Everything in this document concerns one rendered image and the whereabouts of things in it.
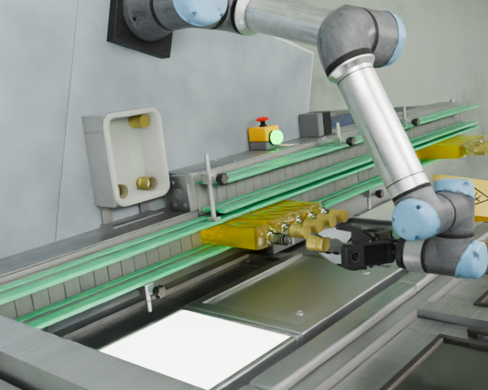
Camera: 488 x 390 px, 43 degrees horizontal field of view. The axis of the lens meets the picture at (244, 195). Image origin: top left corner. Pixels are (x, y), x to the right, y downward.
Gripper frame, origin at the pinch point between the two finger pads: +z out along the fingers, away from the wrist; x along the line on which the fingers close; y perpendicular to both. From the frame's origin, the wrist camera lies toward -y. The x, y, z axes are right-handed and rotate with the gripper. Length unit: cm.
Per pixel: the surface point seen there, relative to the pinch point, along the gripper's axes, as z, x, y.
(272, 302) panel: 9.3, -13.2, -7.4
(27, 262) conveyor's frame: 40, 1, -50
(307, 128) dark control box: 46, 25, 61
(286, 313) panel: 2.1, -13.6, -11.3
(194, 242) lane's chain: 36.4, -2.5, -4.8
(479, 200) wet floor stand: 87, -39, 338
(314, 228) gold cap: 8.8, 1.2, 10.0
